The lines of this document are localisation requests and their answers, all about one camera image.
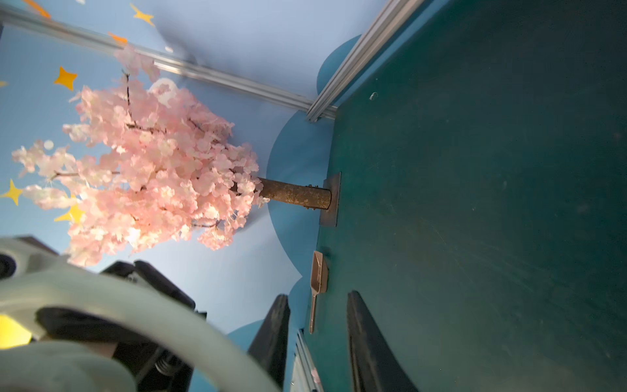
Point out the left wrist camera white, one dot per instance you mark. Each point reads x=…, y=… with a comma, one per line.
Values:
x=27, y=255

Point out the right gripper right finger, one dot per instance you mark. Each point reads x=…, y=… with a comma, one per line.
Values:
x=373, y=366

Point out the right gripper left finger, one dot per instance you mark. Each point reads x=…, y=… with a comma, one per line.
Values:
x=269, y=347

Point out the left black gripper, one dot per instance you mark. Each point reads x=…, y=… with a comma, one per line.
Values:
x=135, y=340

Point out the brown plastic scoop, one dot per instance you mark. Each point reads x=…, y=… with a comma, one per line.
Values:
x=318, y=284

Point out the pink cherry blossom tree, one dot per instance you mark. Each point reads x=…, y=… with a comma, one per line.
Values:
x=169, y=170

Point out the aluminium back frame rail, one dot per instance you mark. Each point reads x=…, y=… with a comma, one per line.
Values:
x=392, y=17

